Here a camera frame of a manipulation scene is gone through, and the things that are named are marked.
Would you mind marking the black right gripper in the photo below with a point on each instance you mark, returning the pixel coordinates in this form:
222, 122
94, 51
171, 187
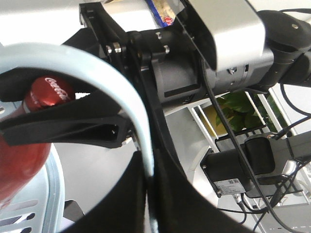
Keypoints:
165, 64

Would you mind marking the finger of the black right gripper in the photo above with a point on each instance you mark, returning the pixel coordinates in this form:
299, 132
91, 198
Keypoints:
16, 82
98, 121

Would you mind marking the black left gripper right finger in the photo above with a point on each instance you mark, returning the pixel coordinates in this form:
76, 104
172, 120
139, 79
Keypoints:
179, 208

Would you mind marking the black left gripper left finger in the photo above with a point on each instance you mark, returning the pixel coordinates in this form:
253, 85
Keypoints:
122, 210

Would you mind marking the light blue plastic basket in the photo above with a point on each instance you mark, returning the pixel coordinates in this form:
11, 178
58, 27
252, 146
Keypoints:
89, 68

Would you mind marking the red coke can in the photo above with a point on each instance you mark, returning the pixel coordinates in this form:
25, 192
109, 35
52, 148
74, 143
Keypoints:
20, 162

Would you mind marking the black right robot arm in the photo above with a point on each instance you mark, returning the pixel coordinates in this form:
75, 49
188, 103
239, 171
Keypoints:
287, 48

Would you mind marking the blue chip bag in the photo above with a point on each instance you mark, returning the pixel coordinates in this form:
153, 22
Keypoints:
162, 12

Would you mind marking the green potted plant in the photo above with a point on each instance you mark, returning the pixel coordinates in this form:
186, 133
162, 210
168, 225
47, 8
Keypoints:
243, 113

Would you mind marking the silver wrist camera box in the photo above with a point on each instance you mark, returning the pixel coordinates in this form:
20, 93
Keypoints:
227, 33

